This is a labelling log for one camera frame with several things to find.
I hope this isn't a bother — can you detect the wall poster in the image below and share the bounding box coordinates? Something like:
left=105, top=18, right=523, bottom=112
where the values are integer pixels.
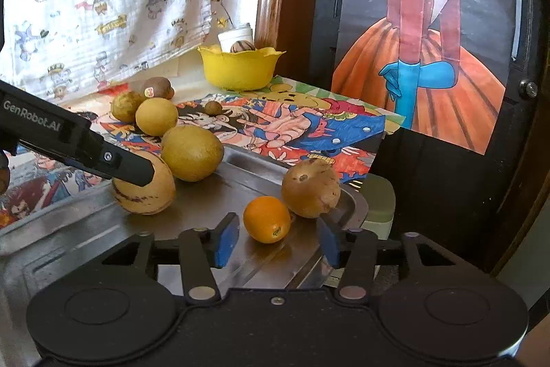
left=331, top=0, right=519, bottom=156

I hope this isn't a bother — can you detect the metal tray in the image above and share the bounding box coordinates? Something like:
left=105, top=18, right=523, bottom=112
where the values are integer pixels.
left=0, top=145, right=370, bottom=367

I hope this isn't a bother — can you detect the spotted yellow-green pear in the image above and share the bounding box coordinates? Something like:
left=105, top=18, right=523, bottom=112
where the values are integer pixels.
left=110, top=90, right=145, bottom=124

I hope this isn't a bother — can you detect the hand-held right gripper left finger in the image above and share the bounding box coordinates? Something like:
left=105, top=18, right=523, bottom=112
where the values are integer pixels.
left=101, top=212, right=240, bottom=304

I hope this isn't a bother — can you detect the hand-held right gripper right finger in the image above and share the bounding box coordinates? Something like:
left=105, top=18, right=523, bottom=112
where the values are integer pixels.
left=317, top=216, right=456, bottom=302

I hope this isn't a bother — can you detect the yellow scalloped bowl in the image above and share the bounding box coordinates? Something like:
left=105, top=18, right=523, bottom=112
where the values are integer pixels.
left=197, top=45, right=287, bottom=91

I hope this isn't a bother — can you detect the brown kiwi with sticker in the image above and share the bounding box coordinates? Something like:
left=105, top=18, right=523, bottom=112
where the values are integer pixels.
left=128, top=77, right=175, bottom=100

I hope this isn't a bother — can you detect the person's left hand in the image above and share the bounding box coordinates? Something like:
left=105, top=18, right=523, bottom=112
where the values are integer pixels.
left=0, top=154, right=10, bottom=196

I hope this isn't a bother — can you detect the brownish yellow apple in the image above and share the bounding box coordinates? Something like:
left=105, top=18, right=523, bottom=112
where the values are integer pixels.
left=281, top=158, right=342, bottom=219

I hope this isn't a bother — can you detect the orange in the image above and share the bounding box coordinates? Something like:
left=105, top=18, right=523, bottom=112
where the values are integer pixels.
left=243, top=196, right=292, bottom=244

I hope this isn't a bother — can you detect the black door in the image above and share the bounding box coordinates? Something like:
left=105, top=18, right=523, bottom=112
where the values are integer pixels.
left=308, top=0, right=550, bottom=277

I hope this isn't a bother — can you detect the white plastic cup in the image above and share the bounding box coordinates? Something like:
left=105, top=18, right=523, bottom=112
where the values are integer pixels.
left=217, top=23, right=254, bottom=52

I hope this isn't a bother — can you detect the large smooth yellow grapefruit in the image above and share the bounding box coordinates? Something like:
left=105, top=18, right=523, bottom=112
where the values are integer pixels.
left=135, top=96, right=179, bottom=137

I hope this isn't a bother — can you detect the speckled yellow round fruit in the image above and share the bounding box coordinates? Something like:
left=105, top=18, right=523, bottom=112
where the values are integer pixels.
left=161, top=125, right=224, bottom=182

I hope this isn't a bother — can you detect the colourful cartoon table mat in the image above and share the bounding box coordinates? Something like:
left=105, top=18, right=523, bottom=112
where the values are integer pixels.
left=0, top=77, right=407, bottom=230

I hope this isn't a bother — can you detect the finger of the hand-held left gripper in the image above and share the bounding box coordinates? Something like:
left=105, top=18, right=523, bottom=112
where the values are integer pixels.
left=91, top=134, right=156, bottom=187

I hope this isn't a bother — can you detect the striped pepino melon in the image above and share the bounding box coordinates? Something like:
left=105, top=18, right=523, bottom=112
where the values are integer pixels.
left=112, top=151, right=176, bottom=215

